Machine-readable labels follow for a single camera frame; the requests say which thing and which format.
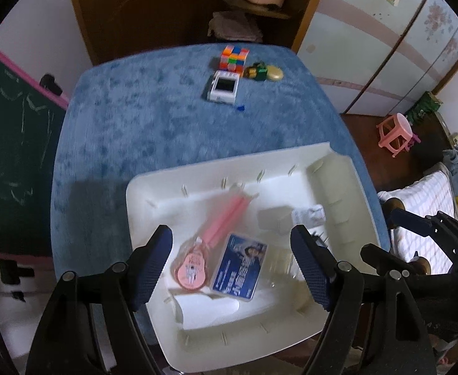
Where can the wooden corner shelf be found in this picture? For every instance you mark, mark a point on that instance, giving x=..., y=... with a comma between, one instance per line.
x=264, y=4

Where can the beige wooden block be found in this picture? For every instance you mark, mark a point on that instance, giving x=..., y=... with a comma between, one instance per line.
x=278, y=219

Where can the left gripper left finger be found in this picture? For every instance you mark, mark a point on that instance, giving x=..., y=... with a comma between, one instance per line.
x=146, y=264

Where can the pink correction tape dispenser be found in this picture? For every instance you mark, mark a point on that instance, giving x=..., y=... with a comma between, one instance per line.
x=191, y=272

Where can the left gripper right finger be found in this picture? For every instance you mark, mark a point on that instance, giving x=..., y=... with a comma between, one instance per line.
x=338, y=287

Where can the blue plush table cover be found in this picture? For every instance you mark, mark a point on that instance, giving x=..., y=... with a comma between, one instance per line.
x=149, y=111

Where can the colourful rubik's cube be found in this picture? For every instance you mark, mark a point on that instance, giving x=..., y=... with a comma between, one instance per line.
x=233, y=59

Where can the white checkered bedding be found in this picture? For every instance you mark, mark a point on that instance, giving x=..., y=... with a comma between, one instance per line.
x=426, y=196

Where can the white paper sheet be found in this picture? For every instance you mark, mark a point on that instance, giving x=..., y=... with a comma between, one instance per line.
x=198, y=310

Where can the green chalkboard pink frame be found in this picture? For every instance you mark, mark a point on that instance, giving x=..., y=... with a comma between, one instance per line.
x=30, y=125

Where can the white plastic tray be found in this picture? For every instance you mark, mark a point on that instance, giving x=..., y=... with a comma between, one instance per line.
x=326, y=196

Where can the white digital timer device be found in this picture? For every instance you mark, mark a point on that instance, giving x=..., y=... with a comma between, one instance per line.
x=223, y=87

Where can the green perfume bottle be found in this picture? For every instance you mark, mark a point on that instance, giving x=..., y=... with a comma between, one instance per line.
x=257, y=71

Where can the blue card box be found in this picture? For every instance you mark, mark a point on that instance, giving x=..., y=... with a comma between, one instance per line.
x=240, y=266

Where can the pink plastic stool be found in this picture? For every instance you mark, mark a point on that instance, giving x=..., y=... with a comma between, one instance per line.
x=396, y=134

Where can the pink pen pack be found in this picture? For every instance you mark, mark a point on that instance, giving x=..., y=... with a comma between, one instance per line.
x=226, y=217

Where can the brown wooden door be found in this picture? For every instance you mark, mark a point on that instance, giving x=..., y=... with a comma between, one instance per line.
x=118, y=28

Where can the pink folded cloth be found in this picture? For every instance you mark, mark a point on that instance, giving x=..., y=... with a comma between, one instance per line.
x=233, y=26

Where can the round cream compact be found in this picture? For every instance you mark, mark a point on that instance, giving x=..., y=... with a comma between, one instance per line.
x=274, y=73

